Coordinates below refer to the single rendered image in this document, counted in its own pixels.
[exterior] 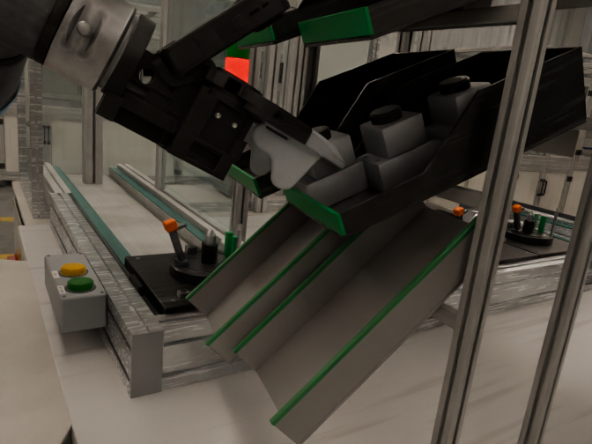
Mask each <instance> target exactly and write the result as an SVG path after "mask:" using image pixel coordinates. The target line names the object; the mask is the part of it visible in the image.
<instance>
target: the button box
mask: <svg viewBox="0 0 592 444"><path fill-rule="evenodd" d="M66 263H82V264H83V265H85V267H86V272H85V273H84V274H82V275H78V276H65V275H63V274H62V273H61V267H62V266H63V265H65V264H66ZM44 269H45V286H46V288H47V291H48V296H49V298H50V302H51V305H52V308H53V310H54V313H55V318H56V320H57V323H58V326H59V329H60V331H61V333H67V332H73V331H79V330H85V329H96V328H101V327H106V326H107V293H106V291H105V289H104V288H103V286H102V284H101V282H100V281H99V279H98V277H97V276H96V274H95V272H94V270H93V268H92V266H91V264H90V263H89V262H88V260H87V259H86V257H85V254H84V253H77V254H66V255H46V256H45V257H44ZM78 277H86V278H91V279H92V280H93V281H94V287H93V289H91V290H88V291H83V292H73V291H70V290H69V289H68V288H67V282H68V281H69V280H70V279H72V278H78Z"/></svg>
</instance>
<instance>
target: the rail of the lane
mask: <svg viewBox="0 0 592 444"><path fill-rule="evenodd" d="M49 200H50V202H51V203H49V204H50V218H51V220H50V228H51V230H52V232H53V234H54V236H55V239H56V241H57V243H58V245H59V247H60V249H61V250H62V253H63V255H66V254H77V253H84V254H85V257H86V259H87V260H88V262H89V263H90V264H91V266H92V269H93V270H94V272H95V274H96V276H97V277H98V279H99V281H100V282H101V284H102V286H103V288H104V289H105V291H106V293H107V326H106V327H101V328H98V331H99V333H100V335H101V337H102V339H103V342H104V344H105V346H106V347H107V350H108V352H109V355H110V357H111V359H112V360H113V362H114V364H115V368H116V370H117V372H118V374H119V375H120V377H121V379H122V383H123V385H124V387H125V388H126V390H127V392H128V395H129V398H130V399H131V398H136V397H140V396H147V395H150V394H154V393H158V392H161V391H162V371H163V351H164V329H163V327H162V326H161V324H160V323H159V321H158V320H157V318H156V317H155V316H154V314H153V313H152V311H151V310H150V308H148V306H147V305H146V304H145V302H144V300H143V299H142V296H144V287H143V285H142V284H141V283H140V281H139V280H138V279H137V277H136V276H135V275H134V274H132V275H129V278H127V277H126V275H125V274H124V272H123V271H122V269H121V268H120V266H119V265H118V264H117V262H116V261H115V259H114V258H113V257H112V256H111V254H110V253H109V251H108V250H107V248H106V247H105V245H104V244H103V243H102V241H101V240H100V238H99V237H98V235H97V234H96V232H94V231H93V229H92V227H91V226H90V225H89V223H88V222H87V220H86V219H85V217H84V216H83V214H82V213H81V211H80V210H79V209H78V207H77V206H76V205H75V204H74V202H73V201H72V199H71V198H70V196H69V195H68V193H60V196H59V195H58V194H57V193H49Z"/></svg>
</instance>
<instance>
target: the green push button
mask: <svg viewBox="0 0 592 444"><path fill-rule="evenodd" d="M93 287H94V281H93V280H92V279H91V278H89V277H74V278H72V279H70V280H69V281H68V282H67V288H68V289H69V290H70V291H73V292H83V291H88V290H91V289H93Z"/></svg>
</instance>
